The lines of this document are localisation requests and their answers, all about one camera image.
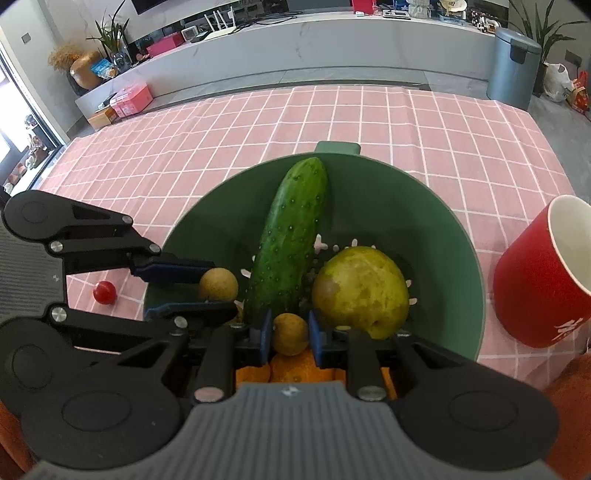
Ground grey-blue pedal trash can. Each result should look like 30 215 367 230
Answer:
486 27 542 112

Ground pink storage box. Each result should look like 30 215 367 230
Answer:
111 82 154 119

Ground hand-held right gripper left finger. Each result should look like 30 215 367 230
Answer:
92 308 274 402

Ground dried flower bunch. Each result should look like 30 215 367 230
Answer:
48 44 82 73

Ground green cucumber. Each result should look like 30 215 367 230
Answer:
243 157 329 324

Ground orange cardboard box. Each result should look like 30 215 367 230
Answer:
87 105 116 131

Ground green colander bowl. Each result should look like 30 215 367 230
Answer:
143 141 486 371

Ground black cables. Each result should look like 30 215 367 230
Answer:
240 12 297 27

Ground white marble television console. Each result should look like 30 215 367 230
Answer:
74 8 505 134

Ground white plastic bag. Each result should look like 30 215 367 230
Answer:
544 62 576 103

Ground pink flat box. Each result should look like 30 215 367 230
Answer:
147 32 184 57

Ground black and white toy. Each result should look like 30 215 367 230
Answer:
473 11 502 33

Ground white hat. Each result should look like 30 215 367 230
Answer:
438 0 467 20

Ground red cherry tomato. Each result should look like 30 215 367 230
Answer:
92 281 117 306

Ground white router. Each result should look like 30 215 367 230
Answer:
203 7 241 38

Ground red gift bag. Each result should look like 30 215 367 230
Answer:
566 70 591 114

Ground red paper cup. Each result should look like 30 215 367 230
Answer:
493 195 591 350

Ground person's left leg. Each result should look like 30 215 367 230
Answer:
0 401 36 480

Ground person's leg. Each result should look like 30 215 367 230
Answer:
542 350 591 480
0 401 36 480

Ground pink checked tablecloth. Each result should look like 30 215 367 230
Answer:
34 85 583 385

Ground gold vase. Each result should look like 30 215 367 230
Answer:
69 51 105 91

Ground tall leafy floor plant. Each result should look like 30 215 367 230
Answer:
508 0 588 66

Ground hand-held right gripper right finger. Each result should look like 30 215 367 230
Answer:
308 308 490 401

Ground green plant in glass vase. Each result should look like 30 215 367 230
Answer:
88 0 133 75

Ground person's right leg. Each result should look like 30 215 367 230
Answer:
542 350 591 480

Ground green pear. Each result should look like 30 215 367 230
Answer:
311 246 411 340

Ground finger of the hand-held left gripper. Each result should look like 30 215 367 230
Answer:
46 196 217 283
48 299 240 337

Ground blue snack bag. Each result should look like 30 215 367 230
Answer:
90 59 119 79

